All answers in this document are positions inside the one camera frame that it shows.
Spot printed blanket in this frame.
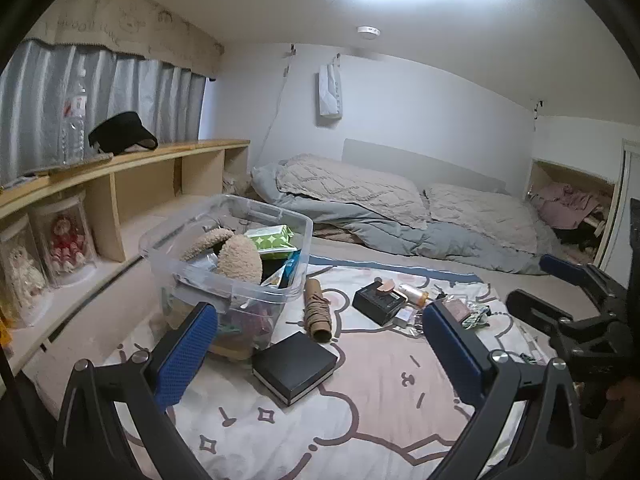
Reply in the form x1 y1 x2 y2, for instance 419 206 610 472
100 255 561 480

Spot orange cap bottle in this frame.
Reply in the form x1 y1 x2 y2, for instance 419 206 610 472
397 282 431 306

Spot blue foil packet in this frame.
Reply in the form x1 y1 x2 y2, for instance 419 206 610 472
272 249 308 288

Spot beige quilted pillow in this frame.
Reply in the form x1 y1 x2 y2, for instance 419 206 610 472
424 182 540 256

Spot clear water bottle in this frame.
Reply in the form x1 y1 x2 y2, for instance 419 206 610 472
61 76 88 165

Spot green tissue pack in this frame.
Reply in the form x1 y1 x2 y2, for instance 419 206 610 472
245 225 297 257

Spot person's right hand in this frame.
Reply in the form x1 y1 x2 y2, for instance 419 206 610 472
602 375 640 456

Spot small brown box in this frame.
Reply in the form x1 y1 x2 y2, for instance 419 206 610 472
444 299 473 322

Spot beige printed curtain valance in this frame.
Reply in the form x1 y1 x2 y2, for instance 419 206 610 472
25 0 223 68

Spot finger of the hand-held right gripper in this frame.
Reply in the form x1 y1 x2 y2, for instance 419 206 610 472
539 254 628 311
505 288 576 333

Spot wooden wall cubby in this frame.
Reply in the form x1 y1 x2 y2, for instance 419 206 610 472
525 157 618 266

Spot cardboard twine spool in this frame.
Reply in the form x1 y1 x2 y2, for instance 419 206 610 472
303 278 335 345

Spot grey curtain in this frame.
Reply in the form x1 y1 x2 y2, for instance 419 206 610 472
0 40 208 186

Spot grey quilt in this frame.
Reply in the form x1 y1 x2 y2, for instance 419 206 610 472
250 155 563 276

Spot fluffy beige slipper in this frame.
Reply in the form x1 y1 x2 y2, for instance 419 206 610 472
179 227 236 262
219 234 264 286

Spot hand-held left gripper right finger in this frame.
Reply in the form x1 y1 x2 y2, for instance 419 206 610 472
421 300 588 480

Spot pink clothes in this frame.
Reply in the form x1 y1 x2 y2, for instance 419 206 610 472
531 182 601 228

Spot white hanging bag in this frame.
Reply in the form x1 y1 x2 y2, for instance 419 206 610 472
316 62 344 120

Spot black visor cap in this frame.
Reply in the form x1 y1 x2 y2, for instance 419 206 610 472
88 111 159 157

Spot black square gift box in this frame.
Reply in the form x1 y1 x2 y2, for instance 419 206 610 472
251 331 339 407

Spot white headboard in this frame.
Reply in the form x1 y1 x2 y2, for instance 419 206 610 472
342 138 508 196

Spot doll in clear case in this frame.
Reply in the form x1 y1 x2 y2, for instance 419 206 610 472
30 190 98 288

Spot white door frame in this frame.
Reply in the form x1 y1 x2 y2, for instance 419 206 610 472
595 137 640 281

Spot clear plastic storage bin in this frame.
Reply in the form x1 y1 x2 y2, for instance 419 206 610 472
139 194 315 361

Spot wooden shelf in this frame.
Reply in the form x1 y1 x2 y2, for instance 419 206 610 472
0 138 251 376

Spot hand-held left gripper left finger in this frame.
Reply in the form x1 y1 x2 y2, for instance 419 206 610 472
52 301 219 480

